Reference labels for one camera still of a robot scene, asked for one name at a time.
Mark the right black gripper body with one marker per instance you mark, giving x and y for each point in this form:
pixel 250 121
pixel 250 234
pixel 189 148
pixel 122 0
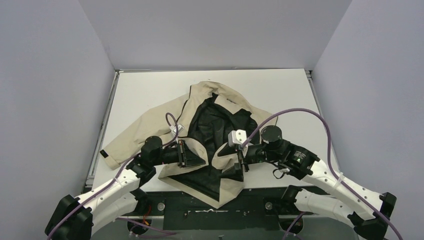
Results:
pixel 257 153

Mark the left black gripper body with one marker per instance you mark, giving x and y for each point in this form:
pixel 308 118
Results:
pixel 180 153

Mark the beige jacket with black lining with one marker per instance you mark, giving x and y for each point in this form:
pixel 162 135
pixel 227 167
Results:
pixel 209 112

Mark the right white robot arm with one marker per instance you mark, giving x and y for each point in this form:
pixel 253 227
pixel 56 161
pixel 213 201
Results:
pixel 364 210

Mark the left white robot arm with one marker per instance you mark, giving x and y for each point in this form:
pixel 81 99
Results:
pixel 78 218

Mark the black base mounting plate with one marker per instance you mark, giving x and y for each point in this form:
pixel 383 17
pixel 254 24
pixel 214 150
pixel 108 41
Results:
pixel 254 208

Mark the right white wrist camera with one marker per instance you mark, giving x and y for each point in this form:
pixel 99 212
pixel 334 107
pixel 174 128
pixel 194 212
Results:
pixel 236 138

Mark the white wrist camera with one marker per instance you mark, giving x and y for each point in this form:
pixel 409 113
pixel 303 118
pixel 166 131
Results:
pixel 176 129
pixel 236 138

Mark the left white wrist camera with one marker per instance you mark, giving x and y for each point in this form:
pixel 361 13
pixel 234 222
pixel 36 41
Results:
pixel 176 129

